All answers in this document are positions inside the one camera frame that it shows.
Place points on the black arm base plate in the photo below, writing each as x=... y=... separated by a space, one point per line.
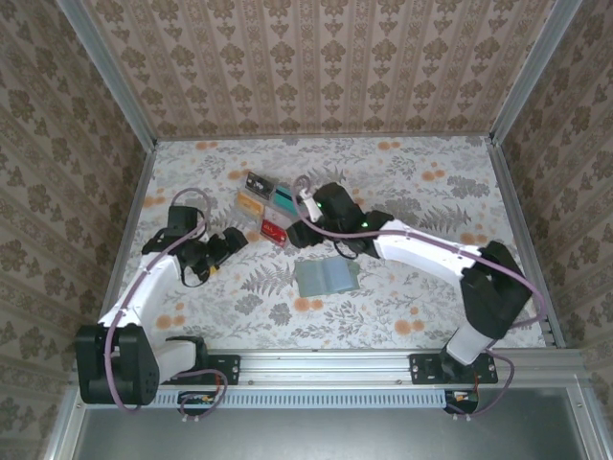
x=227 y=369
x=424 y=369

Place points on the grey metal panel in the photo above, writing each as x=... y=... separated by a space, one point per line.
x=325 y=436

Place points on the orange credit card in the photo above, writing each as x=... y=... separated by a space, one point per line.
x=249 y=206

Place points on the teal credit card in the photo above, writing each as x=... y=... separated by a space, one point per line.
x=286 y=200

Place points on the black controller board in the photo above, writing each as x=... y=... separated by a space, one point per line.
x=196 y=401
x=462 y=400

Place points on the aluminium corner post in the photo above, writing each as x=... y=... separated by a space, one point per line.
x=531 y=72
x=110 y=81

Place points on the red credit card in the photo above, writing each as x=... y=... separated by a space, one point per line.
x=273 y=232

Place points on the long aluminium mounting rail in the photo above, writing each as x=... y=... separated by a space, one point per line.
x=325 y=366

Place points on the clear acrylic card organizer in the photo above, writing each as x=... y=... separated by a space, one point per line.
x=275 y=215

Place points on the floral patterned table cover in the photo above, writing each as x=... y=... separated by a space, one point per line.
x=335 y=316

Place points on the black credit card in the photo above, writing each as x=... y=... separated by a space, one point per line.
x=258 y=184

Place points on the green translucent card holder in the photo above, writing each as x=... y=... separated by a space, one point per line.
x=330 y=278

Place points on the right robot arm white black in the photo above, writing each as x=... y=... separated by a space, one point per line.
x=421 y=251

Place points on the aluminium side rail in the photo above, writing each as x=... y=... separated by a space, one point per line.
x=140 y=191
x=510 y=191

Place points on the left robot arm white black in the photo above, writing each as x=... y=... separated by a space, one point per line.
x=143 y=287

